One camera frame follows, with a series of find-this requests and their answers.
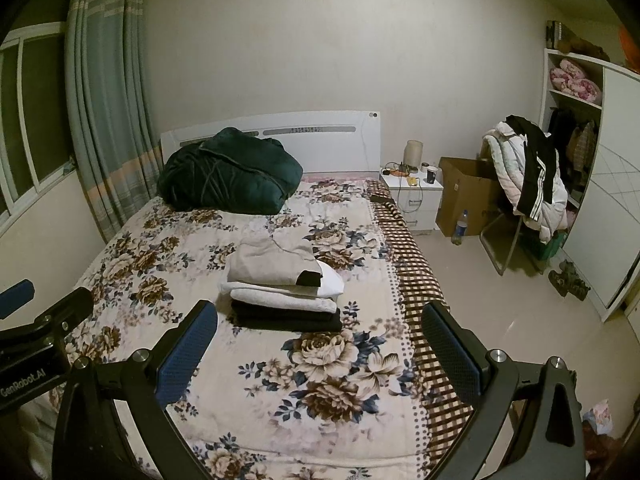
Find metal folding chair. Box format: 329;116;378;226
479;210;546;276

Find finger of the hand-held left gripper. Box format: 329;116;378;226
0;288;95;348
0;280;36;320

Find window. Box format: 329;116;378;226
0;20;78;233

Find cardboard box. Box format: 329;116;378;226
435;156;506;238

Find white nightstand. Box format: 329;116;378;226
379;165;445;235

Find dark hanging garment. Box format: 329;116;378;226
547;106;576;161

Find white wardrobe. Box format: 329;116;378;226
540;47;640;323

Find black folded garment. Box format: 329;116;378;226
229;302;343;333

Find brown bag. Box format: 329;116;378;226
555;32;611;63

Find chair with piled clothes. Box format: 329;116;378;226
482;120;571;243

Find plastic bottle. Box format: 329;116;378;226
451;210;470;246

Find white headboard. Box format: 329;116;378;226
160;111;382;176

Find pink floral quilt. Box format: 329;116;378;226
549;58;602;106

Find white fleece garment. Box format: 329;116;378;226
230;287;338;313

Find brown plaid bed sheet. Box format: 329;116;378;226
365;180;476;466

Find plaid hanging garment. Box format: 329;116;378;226
567;120;597;173

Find dark green quilt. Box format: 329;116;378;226
156;126;305;216

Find green basket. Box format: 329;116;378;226
517;230;568;263

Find black striped pants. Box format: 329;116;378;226
505;115;561;223

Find grey striped curtain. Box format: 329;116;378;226
64;0;166;243

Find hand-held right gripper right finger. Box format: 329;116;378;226
421;301;586;480

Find dark shoe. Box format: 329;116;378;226
548;259;576;293
565;272;592;302

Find printed plastic bag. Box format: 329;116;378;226
582;399;613;436

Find beige garment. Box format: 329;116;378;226
227;236;323;287

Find floral blanket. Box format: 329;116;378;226
47;180;431;480

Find orange item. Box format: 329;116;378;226
619;25;640;73

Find white folded garment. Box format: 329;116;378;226
220;260;346;298

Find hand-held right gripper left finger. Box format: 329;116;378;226
50;300;221;480

